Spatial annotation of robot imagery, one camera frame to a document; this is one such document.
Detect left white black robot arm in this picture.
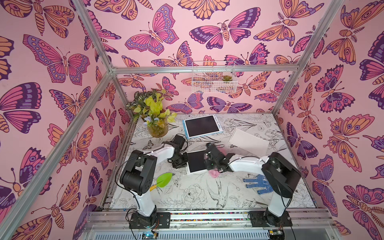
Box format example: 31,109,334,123
119,134,188,218

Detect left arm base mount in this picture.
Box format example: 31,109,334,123
128,208,171,229

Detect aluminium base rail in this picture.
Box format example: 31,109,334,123
81,209,342,240

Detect pink cloth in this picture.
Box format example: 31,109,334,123
209,146,226,178

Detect white drawing tablet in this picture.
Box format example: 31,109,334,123
229,129,269,157
187,151,208,175

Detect green trowel yellow handle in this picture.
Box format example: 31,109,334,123
150,173,174,191

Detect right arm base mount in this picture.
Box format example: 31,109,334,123
248,209,293,228

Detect small succulent in basket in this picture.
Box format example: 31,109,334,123
222,75,233,82

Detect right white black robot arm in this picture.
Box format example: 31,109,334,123
204,143,302,218

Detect far blue-edged drawing tablet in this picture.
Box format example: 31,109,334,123
183,115,224,139

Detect potted plant glass vase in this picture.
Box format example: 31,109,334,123
126,90,177,138

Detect white wire wall basket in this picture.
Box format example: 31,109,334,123
190,61,238,95

